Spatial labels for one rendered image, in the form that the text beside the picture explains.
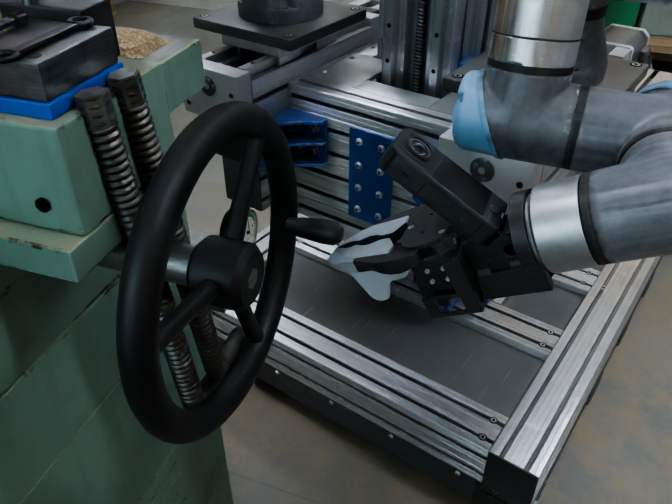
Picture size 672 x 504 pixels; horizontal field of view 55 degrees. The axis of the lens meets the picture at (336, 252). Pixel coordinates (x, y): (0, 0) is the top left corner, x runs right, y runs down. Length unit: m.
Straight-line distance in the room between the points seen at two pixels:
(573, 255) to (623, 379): 1.19
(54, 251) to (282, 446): 1.00
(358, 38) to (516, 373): 0.73
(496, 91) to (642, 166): 0.15
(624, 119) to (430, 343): 0.86
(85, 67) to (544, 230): 0.37
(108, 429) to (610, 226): 0.58
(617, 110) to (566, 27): 0.08
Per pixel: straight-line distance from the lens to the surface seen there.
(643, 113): 0.60
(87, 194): 0.52
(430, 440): 1.24
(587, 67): 0.95
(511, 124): 0.59
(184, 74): 0.81
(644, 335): 1.85
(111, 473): 0.85
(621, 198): 0.51
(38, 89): 0.49
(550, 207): 0.53
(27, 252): 0.54
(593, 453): 1.53
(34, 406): 0.69
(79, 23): 0.55
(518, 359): 1.37
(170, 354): 0.64
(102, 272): 0.72
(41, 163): 0.51
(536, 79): 0.58
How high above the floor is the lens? 1.15
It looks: 36 degrees down
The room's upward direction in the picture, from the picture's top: straight up
